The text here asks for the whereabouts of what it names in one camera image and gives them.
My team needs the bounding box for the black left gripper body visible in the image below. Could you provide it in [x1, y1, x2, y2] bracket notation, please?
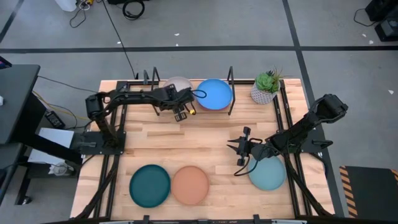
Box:
[160, 83, 189, 123]

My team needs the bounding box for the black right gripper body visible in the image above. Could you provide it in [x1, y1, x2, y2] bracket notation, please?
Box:
[235, 126, 265, 167]

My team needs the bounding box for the beige plate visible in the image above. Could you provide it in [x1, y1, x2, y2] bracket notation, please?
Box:
[163, 76, 194, 93]

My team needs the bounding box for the black metal shelf rack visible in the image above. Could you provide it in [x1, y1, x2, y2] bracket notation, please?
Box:
[142, 65, 236, 116]

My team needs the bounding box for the light blue plate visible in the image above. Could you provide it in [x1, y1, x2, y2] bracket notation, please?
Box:
[248, 154, 287, 192]

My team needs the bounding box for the orange plate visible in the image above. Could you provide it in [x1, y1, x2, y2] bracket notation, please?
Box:
[170, 165, 211, 206]

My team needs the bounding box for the succulent in white pot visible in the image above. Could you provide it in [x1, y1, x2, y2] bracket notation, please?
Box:
[250, 66, 284, 105]

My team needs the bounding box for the dark teal plate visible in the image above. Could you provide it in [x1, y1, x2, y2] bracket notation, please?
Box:
[129, 164, 172, 208]

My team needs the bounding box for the black power adapter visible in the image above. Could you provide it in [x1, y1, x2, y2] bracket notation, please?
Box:
[44, 110, 67, 129]

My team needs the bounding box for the hazard striped black mat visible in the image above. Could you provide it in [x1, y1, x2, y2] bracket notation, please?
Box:
[338, 165, 398, 218]

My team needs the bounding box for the clear plastic bag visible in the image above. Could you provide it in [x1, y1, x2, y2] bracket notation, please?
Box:
[48, 161, 75, 177]

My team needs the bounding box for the white container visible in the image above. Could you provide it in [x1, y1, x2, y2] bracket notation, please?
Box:
[55, 0, 78, 12]

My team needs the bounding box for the black desk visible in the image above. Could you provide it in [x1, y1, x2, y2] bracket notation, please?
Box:
[0, 63, 82, 206]

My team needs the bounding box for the black equipment case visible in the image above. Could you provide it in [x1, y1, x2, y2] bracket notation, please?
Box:
[364, 0, 398, 42]

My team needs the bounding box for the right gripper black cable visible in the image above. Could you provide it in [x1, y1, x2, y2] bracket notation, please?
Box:
[233, 154, 259, 177]

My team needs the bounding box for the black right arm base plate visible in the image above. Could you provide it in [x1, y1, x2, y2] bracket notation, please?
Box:
[300, 127, 334, 154]

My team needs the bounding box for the long black floor cable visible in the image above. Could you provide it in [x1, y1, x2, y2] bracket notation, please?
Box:
[101, 0, 138, 79]

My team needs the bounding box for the coiled black cable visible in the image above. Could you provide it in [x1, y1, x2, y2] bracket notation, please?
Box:
[122, 0, 146, 21]

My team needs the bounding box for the black aluminium table frame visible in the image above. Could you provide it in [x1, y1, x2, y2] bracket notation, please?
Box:
[73, 79, 335, 219]

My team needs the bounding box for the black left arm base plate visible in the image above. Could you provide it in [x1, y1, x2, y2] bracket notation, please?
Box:
[70, 130, 127, 156]

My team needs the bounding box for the yellow cable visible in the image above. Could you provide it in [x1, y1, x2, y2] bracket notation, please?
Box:
[32, 90, 91, 121]

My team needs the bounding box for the thin black cable loop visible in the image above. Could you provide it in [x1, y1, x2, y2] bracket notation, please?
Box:
[68, 1, 91, 29]

